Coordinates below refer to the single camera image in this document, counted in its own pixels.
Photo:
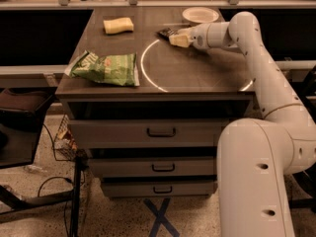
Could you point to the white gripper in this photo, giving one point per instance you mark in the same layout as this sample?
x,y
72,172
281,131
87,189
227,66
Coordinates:
x,y
198,38

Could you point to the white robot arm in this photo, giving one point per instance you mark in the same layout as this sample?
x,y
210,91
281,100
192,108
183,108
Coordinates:
x,y
254,155

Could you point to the green jalapeno chip bag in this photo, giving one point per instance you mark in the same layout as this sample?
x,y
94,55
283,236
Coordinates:
x,y
119,70

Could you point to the bottom grey drawer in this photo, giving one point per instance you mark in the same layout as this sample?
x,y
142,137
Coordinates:
x,y
159,189

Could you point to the dark chair left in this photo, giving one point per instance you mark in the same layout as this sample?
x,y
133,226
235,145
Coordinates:
x,y
22,115

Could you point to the grey drawer cabinet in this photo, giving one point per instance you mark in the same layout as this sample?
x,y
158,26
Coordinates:
x,y
174,83

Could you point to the top grey drawer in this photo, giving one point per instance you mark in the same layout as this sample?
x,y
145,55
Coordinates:
x,y
147,133

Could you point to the grey drawer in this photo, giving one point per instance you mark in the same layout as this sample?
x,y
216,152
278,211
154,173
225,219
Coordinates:
x,y
153,167
159,189
147,133

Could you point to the yellow sponge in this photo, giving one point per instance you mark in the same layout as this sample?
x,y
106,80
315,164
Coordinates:
x,y
119,25

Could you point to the white bowl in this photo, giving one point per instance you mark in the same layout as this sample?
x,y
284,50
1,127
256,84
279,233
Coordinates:
x,y
200,15

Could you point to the wire basket with items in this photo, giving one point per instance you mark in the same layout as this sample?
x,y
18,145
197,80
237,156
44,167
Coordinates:
x,y
64,143

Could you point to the middle grey drawer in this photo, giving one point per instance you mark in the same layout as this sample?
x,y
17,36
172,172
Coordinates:
x,y
153,167

